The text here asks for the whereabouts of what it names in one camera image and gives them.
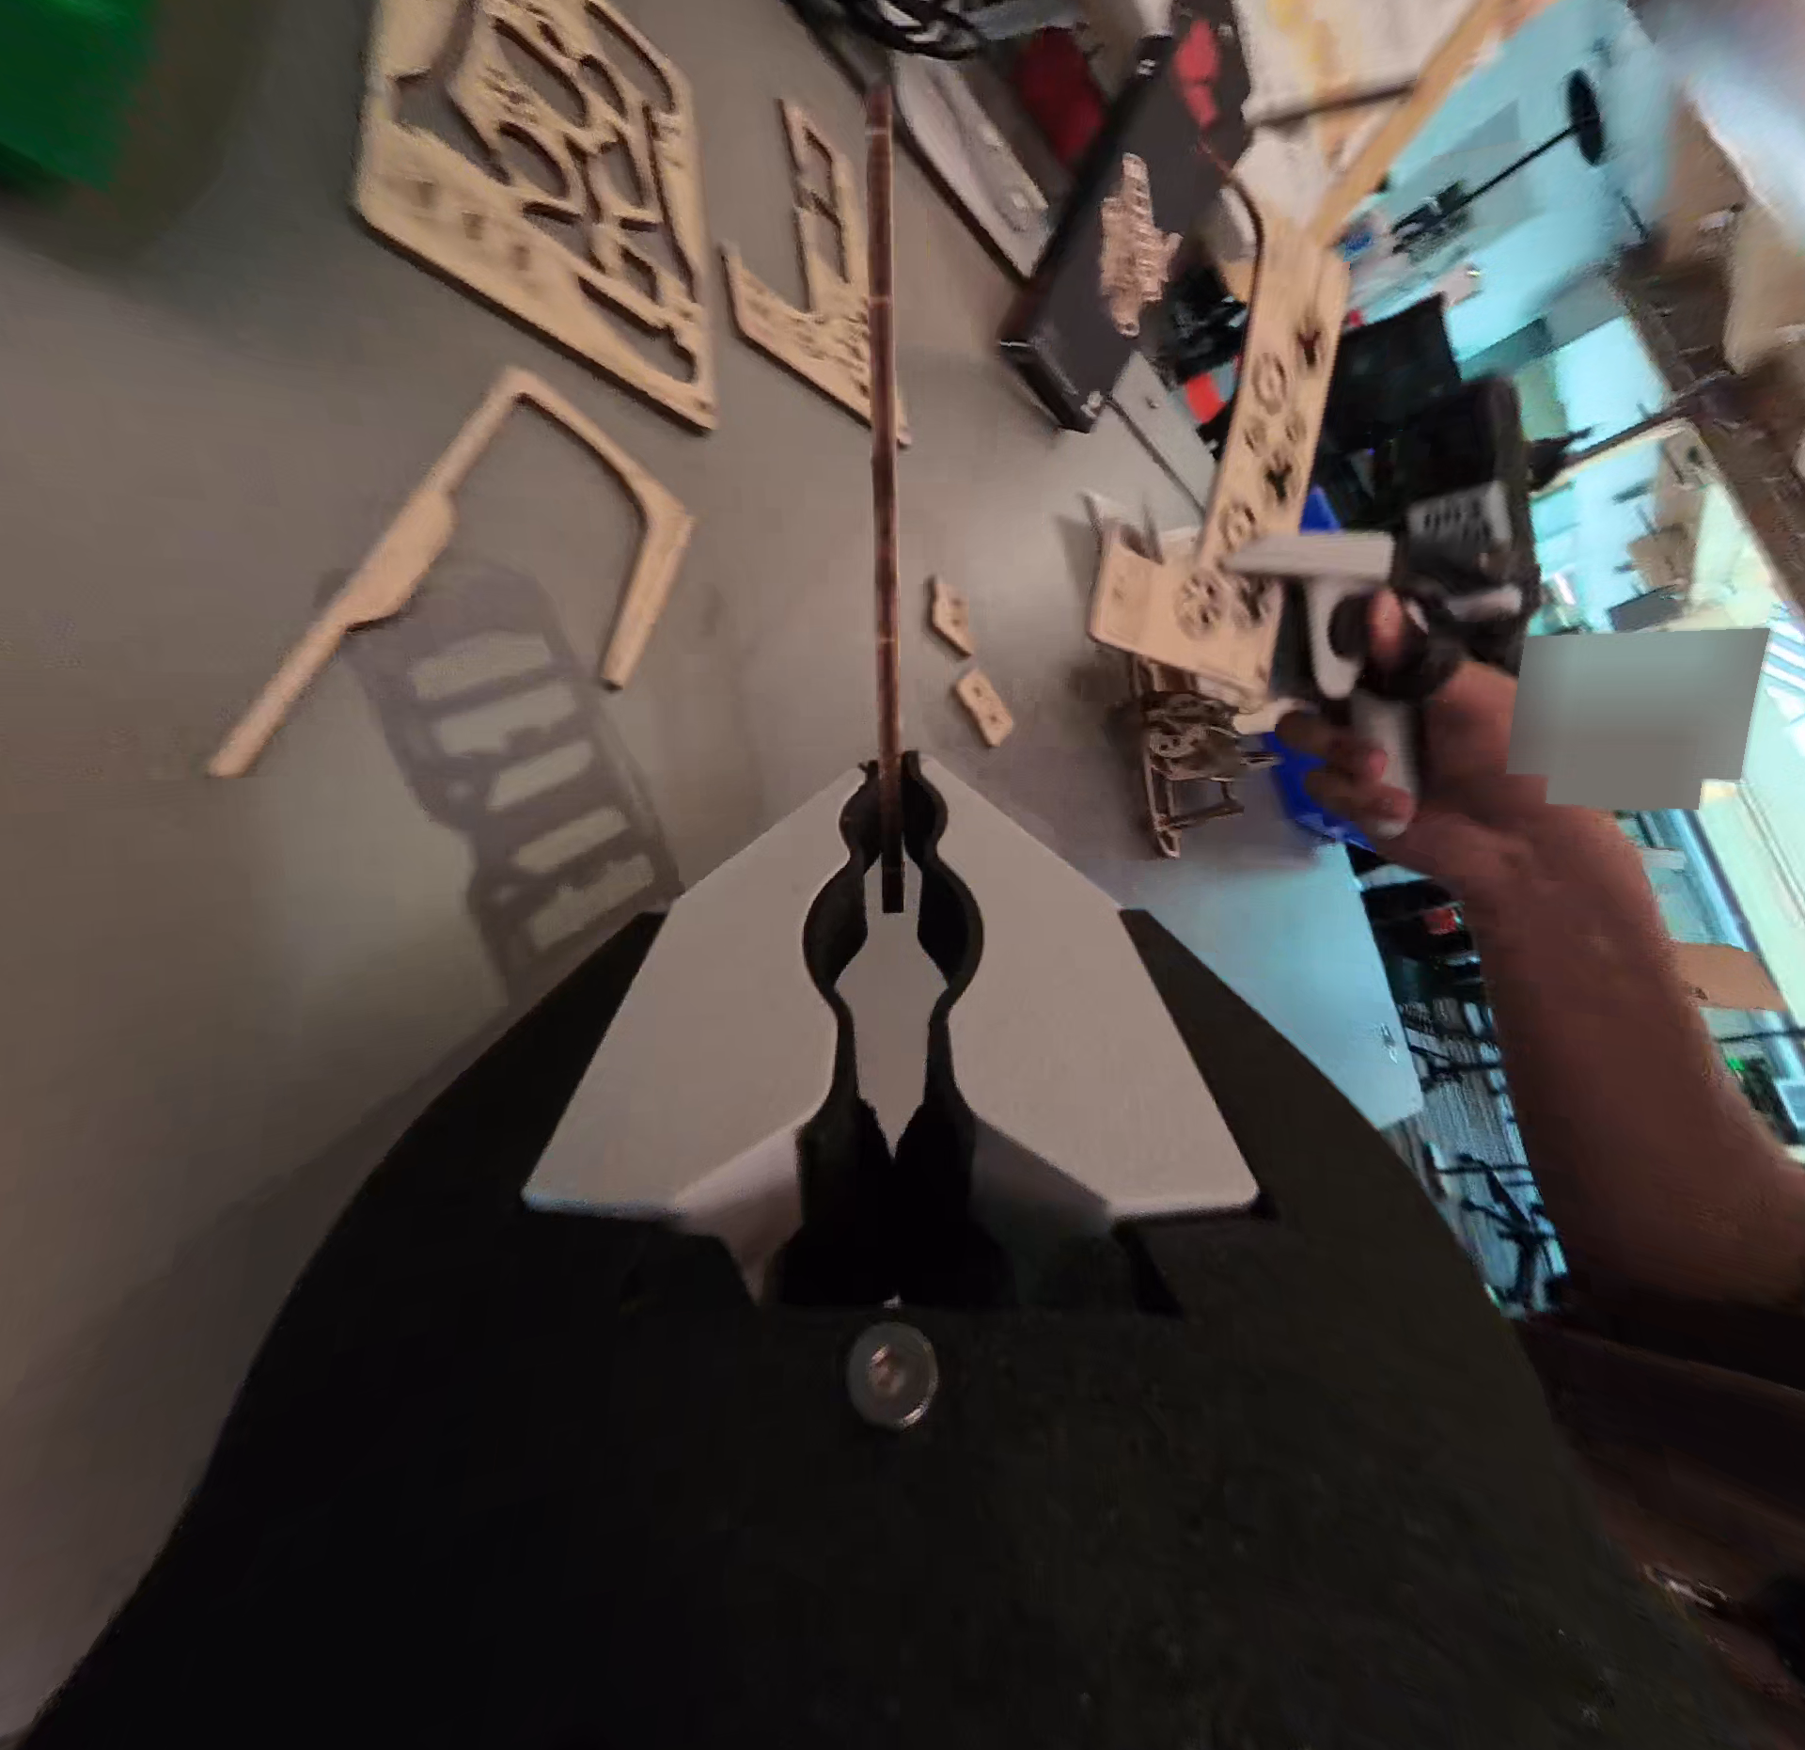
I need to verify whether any green plastic bin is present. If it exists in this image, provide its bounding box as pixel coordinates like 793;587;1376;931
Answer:
0;0;177;197

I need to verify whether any person's right hand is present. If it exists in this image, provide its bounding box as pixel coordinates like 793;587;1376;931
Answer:
1275;587;1524;884

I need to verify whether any wooden gear part sheet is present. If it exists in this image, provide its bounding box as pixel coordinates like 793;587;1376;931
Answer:
1090;176;1356;704

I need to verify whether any small wooden part sheet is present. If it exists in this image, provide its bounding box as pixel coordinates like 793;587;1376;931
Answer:
722;97;912;449

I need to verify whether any person's right forearm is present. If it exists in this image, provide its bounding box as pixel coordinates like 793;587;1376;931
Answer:
1409;791;1805;1322

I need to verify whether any wooden wing part sheet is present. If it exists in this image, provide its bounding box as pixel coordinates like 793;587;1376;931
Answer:
862;84;912;918

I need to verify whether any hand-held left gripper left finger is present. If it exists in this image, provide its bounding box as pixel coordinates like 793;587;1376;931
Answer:
521;756;889;1302

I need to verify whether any blue plastic bin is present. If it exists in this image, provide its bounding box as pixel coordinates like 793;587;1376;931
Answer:
1258;487;1382;852

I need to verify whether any black round stand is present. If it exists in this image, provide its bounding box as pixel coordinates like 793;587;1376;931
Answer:
1425;69;1609;220

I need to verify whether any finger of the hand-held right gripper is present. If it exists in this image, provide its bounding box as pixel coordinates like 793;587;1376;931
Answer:
1221;528;1402;584

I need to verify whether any grey desk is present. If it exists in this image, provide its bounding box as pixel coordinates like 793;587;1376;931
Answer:
0;0;1428;1737

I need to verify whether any large wooden part sheet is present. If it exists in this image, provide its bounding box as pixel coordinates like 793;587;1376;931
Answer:
354;0;722;432

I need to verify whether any person's brown clothing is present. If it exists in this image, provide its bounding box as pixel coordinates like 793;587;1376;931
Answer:
1515;1298;1805;1750

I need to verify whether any wooden airplane model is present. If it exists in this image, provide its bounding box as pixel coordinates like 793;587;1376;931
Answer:
1118;689;1277;864

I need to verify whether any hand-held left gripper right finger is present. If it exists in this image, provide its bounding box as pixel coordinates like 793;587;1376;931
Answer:
893;752;1261;1307

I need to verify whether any black model kit box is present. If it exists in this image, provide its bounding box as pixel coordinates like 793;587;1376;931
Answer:
998;20;1264;436

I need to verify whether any black cable bundle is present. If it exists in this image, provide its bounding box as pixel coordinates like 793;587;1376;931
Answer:
740;0;1087;62

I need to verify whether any wooden frame offcut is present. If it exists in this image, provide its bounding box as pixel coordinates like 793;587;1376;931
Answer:
205;364;697;778

